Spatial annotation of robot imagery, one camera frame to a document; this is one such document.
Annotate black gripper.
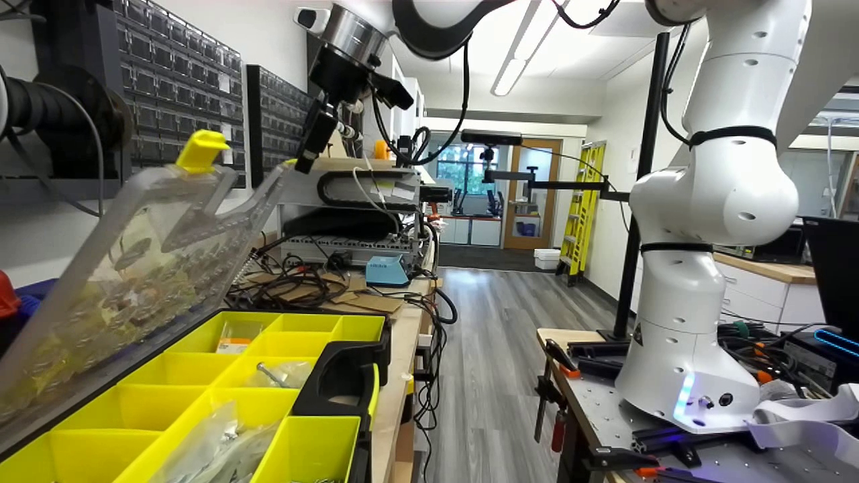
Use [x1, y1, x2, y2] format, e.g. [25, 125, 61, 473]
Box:
[296, 2, 394, 171]

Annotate clear case lid yellow latch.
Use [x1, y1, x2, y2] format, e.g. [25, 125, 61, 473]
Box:
[0, 129, 296, 423]

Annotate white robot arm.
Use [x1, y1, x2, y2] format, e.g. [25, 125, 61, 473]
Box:
[296, 0, 859, 434]

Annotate black and yellow organizer case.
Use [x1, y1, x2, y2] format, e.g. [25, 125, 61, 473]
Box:
[0, 310, 389, 483]

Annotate black parts drawer cabinet right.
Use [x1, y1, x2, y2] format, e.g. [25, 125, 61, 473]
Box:
[244, 64, 312, 184]

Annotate black parts drawer cabinet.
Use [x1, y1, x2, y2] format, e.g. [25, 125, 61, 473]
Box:
[244, 64, 312, 184]
[30, 0, 244, 180]

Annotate orange bottle on machine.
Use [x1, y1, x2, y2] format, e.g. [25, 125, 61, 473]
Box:
[373, 137, 394, 162]

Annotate grey machine on bench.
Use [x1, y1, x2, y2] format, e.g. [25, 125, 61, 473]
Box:
[277, 157, 453, 266]

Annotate blue soldering station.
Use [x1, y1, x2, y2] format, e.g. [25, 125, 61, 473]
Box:
[366, 255, 408, 286]

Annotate black parts drawer cabinet left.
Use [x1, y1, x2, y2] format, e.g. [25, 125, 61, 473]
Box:
[30, 0, 244, 180]

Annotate wooden door with window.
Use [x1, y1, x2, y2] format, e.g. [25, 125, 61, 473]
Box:
[506, 140, 561, 251]

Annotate small bag with bolt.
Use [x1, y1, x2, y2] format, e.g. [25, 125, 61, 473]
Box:
[244, 360, 312, 390]

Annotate yellow ladder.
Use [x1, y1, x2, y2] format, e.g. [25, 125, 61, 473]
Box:
[561, 143, 608, 280]

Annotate plastic bag of screws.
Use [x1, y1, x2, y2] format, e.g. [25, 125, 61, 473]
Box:
[150, 402, 273, 483]

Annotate black monitor screen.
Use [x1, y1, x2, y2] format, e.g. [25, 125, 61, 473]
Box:
[802, 218, 859, 337]

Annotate white paper sheets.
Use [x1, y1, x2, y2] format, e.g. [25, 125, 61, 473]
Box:
[743, 380, 859, 466]

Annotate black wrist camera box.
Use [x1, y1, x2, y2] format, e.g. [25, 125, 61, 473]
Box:
[370, 72, 413, 111]

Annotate tangle of black cables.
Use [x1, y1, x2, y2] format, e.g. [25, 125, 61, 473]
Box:
[226, 237, 361, 317]

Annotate black corrugated hose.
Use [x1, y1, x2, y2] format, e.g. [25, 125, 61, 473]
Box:
[0, 64, 128, 178]

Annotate black camera stand pole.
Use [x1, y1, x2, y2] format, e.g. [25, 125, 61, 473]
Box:
[485, 30, 671, 343]

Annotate black clamp orange handle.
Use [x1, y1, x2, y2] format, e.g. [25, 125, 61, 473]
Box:
[534, 337, 579, 454]

